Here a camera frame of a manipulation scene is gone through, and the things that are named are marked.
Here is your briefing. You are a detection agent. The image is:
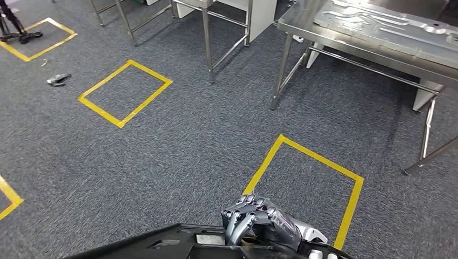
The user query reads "black plastic panel part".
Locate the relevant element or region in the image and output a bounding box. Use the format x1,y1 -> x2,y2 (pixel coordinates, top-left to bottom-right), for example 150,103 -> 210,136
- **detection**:
64,223 -> 310,259

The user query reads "large stamped metal plate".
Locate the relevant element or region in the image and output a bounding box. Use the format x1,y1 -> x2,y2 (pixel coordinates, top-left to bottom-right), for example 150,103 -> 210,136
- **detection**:
314,0 -> 458,70

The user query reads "black tripod stand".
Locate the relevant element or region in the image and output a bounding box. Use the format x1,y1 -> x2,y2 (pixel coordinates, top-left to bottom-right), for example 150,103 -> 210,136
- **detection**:
0,0 -> 44,45

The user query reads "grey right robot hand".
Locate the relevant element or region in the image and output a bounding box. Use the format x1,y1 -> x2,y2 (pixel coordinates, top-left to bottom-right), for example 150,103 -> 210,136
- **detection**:
220,194 -> 303,251

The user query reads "grey metal bracket piece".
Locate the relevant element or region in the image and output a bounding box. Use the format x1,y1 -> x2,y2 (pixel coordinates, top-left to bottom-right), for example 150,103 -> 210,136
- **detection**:
46,73 -> 72,87

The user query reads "steel workbench table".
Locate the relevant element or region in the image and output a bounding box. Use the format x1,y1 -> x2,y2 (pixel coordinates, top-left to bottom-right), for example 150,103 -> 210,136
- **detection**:
270,0 -> 458,176

